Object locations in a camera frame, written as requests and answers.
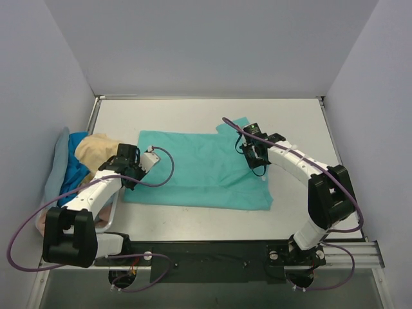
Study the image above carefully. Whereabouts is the pink t shirt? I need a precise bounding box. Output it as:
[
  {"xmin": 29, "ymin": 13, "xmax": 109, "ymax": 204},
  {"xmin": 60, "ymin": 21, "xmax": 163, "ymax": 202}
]
[{"xmin": 35, "ymin": 203, "xmax": 112, "ymax": 236}]

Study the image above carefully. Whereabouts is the light blue t shirt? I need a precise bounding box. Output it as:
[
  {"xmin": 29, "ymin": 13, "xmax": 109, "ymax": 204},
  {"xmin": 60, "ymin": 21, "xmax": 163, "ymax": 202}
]
[{"xmin": 43, "ymin": 127, "xmax": 70, "ymax": 202}]

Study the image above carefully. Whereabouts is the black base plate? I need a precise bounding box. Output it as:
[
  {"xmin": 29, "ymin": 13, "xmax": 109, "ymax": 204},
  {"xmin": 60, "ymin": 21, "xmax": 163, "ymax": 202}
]
[{"xmin": 96, "ymin": 240, "xmax": 326, "ymax": 284}]

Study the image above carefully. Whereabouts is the teal t shirt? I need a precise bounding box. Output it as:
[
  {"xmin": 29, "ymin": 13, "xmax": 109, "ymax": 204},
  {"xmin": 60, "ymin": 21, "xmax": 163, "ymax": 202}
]
[{"xmin": 123, "ymin": 124, "xmax": 273, "ymax": 211}]

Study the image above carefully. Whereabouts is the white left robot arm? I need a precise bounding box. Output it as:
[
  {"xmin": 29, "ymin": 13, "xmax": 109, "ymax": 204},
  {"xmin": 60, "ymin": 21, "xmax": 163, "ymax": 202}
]
[{"xmin": 42, "ymin": 144, "xmax": 147, "ymax": 268}]

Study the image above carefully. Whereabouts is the aluminium frame rail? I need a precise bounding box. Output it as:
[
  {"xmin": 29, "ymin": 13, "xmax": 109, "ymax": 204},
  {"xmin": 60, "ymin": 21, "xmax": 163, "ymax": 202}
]
[{"xmin": 38, "ymin": 239, "xmax": 386, "ymax": 271}]

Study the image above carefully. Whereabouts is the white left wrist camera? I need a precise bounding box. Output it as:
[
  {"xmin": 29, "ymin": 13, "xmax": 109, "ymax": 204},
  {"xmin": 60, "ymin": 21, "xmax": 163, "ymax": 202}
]
[{"xmin": 139, "ymin": 146, "xmax": 160, "ymax": 173}]

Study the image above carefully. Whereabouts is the white laundry bin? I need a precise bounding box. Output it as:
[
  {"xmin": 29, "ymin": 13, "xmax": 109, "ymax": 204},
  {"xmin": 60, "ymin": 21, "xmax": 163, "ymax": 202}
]
[{"xmin": 35, "ymin": 193, "xmax": 118, "ymax": 236}]

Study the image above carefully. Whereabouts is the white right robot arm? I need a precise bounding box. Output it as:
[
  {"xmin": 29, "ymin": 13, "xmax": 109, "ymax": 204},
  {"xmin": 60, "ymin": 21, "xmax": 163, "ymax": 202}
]
[{"xmin": 239, "ymin": 123, "xmax": 357, "ymax": 263}]

